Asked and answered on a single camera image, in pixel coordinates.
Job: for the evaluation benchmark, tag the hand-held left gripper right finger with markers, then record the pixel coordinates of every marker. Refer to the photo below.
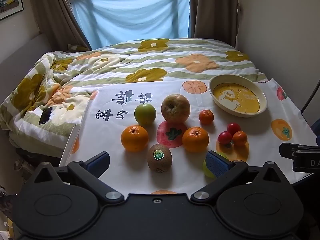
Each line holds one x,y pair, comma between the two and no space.
216,165

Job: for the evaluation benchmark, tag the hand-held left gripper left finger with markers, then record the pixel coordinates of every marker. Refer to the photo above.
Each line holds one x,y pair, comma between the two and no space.
100,163

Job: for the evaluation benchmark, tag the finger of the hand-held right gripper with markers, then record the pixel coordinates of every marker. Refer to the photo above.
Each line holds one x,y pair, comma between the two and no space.
287,150
307,161

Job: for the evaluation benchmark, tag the large orange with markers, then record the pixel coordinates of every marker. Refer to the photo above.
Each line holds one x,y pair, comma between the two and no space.
195,139
134,138

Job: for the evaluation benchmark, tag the kiwi with green sticker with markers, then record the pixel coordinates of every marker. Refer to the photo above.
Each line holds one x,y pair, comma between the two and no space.
159,158

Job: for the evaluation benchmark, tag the green apple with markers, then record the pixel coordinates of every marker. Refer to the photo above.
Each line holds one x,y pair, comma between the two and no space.
145,114

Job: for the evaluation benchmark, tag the brown russet apple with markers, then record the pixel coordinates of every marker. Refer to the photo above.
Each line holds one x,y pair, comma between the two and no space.
175,108

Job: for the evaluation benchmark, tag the cream bowl with yellow print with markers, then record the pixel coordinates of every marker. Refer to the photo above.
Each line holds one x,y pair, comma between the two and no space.
237,95

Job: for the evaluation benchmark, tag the yellow-green round fruit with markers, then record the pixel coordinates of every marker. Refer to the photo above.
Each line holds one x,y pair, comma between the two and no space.
206,170

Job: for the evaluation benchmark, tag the white fruit-print cloth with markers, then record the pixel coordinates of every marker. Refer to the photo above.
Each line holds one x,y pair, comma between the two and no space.
262,140

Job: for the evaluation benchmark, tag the red cherry tomato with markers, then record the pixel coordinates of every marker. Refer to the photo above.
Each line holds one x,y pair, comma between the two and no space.
225,137
233,128

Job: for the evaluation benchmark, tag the small mandarin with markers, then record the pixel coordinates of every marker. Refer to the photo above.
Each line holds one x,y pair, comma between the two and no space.
240,138
206,117

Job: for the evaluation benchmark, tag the white table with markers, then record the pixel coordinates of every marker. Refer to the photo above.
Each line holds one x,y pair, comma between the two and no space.
70,142

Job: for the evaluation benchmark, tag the black smartphone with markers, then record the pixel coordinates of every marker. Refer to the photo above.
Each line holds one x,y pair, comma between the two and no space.
45,115

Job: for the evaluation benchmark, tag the floral striped quilt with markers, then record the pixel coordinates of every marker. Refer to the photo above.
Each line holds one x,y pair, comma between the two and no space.
112,62

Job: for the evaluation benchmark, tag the beige bed headboard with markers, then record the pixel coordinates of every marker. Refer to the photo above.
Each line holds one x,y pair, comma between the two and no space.
22,52

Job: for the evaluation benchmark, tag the light blue window cloth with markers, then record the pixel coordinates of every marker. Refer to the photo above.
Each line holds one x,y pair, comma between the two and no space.
130,17

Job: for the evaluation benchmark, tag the brown curtain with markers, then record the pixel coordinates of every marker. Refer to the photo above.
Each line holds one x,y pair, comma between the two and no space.
55,12
212,10

